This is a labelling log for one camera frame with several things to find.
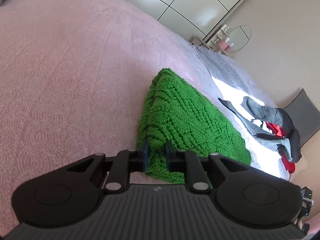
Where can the grey garment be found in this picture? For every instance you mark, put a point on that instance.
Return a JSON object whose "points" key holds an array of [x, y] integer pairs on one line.
{"points": [[270, 112]]}

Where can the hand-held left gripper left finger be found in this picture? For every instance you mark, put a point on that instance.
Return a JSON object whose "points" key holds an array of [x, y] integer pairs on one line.
{"points": [[145, 156]]}

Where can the pink tissue box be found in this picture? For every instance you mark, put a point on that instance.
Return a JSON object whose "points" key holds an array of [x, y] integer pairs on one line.
{"points": [[222, 45]]}

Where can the small white vanity shelf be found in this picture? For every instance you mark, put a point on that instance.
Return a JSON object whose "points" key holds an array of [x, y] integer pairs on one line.
{"points": [[220, 33]]}

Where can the grey square pillow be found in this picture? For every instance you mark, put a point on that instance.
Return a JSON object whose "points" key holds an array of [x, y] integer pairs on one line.
{"points": [[307, 115]]}

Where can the oval vanity mirror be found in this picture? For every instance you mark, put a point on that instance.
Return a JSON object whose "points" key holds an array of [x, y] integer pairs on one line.
{"points": [[240, 36]]}

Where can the green knitted sweater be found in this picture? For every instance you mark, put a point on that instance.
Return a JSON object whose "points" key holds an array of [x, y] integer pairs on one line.
{"points": [[185, 120]]}

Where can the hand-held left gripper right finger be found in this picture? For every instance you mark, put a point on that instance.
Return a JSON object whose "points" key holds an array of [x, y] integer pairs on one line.
{"points": [[168, 158]]}

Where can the white garment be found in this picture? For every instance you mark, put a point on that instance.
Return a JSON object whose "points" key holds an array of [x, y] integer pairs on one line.
{"points": [[257, 123]]}

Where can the dark jeans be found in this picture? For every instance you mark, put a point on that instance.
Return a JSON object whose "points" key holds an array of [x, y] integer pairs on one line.
{"points": [[296, 142]]}

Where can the white nightstand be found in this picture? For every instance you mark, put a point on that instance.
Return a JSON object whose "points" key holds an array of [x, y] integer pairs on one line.
{"points": [[200, 41]]}

